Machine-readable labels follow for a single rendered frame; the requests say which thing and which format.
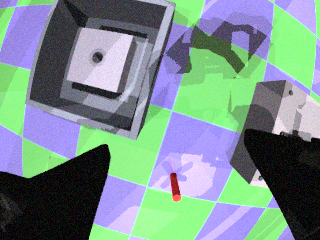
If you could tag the dark red peg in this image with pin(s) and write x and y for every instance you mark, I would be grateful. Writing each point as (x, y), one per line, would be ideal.
(176, 195)

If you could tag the white square plate with hole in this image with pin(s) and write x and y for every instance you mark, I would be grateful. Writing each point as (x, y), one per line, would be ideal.
(102, 59)

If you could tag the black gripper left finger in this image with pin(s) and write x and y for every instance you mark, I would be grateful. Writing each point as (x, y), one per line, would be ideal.
(59, 204)

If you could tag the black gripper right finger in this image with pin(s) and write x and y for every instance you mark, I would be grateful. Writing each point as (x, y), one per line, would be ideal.
(291, 169)

